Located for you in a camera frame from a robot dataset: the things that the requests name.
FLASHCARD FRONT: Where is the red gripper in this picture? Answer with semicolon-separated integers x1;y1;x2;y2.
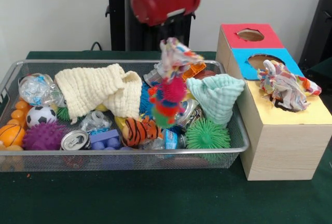
130;0;202;41

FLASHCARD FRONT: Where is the colourful printed paper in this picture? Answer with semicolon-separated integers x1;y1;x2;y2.
256;59;322;113
159;37;205;82

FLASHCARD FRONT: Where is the rainbow spiky caterpillar toy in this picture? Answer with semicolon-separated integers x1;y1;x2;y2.
149;76;188;129

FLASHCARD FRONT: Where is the light blue muslin cloth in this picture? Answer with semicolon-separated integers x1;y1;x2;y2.
185;75;246;128

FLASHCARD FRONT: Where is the cream muslin cloth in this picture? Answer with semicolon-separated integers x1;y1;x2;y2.
54;63;143;125

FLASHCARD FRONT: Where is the wooden box with three holes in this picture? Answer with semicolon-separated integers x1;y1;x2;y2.
216;23;332;181

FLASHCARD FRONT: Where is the tiger plush toy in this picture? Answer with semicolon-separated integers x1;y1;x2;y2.
121;117;164;148

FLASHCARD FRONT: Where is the green spiky ball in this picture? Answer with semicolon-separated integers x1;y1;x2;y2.
184;118;231;150

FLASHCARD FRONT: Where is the purple toy brick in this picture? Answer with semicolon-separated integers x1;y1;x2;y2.
89;129;121;150

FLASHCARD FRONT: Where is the silver drink can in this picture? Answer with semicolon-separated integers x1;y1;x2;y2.
61;130;91;151

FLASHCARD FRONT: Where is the crushed plastic water bottle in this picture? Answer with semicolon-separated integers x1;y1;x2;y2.
18;73;64;107

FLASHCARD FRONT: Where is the black white soccer ball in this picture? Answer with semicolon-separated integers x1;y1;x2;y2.
25;106;58;129

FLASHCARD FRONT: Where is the green covered side table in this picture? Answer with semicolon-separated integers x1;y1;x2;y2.
308;58;332;100

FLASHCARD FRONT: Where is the purple knobbly ball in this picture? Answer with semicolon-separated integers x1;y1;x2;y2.
22;120;65;151

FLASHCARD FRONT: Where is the orange toy basketball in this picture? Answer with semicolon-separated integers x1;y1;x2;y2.
0;124;26;147

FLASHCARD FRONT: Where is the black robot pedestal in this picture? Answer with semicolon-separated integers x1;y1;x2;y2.
100;0;210;52

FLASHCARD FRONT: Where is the wire mesh bin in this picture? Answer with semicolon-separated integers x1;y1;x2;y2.
0;59;251;172

